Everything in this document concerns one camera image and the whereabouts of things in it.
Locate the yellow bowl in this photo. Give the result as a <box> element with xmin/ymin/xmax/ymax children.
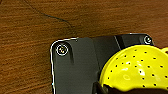
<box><xmin>98</xmin><ymin>44</ymin><xmax>168</xmax><ymax>93</ymax></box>

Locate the black floor cable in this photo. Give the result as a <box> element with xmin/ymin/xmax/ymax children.
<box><xmin>23</xmin><ymin>0</ymin><xmax>73</xmax><ymax>31</ymax></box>

